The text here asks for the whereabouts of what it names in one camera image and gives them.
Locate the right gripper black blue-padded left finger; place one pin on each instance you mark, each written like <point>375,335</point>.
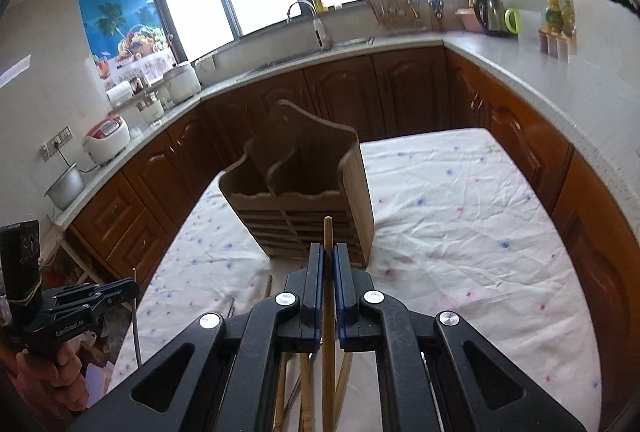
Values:
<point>219,374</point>

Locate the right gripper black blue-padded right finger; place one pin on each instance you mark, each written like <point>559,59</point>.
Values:
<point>437,373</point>

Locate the wooden chopstick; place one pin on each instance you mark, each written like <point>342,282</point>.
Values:
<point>306,414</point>
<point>328,333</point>
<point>279,407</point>
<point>341,387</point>

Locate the person's left hand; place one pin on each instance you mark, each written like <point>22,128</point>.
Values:
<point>54,384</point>

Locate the wooden chopstick on table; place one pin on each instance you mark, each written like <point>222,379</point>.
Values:
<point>279,407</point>

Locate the metal inner pot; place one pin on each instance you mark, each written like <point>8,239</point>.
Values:
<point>66,188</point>

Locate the white floral tablecloth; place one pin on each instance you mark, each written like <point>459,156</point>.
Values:
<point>456,227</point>

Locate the red white rice cooker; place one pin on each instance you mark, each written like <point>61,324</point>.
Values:
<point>107,139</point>

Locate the wooden utensil holder box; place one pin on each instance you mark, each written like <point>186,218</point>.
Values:
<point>297,170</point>

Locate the tropical fruit poster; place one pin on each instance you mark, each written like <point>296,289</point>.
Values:
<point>126,39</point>

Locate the chrome sink faucet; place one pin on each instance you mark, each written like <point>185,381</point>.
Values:
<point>322,36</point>

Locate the pink spice jar set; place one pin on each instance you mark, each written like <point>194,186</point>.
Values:
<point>557,45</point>

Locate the steel electric kettle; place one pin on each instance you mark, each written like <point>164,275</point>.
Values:
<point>491,15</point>

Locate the yellow oil bottle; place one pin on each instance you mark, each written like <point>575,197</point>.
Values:
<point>553,17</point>

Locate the wall power socket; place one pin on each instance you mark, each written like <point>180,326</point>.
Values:
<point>49,148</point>

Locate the green handled cup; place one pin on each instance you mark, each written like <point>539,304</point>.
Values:
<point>512,21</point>

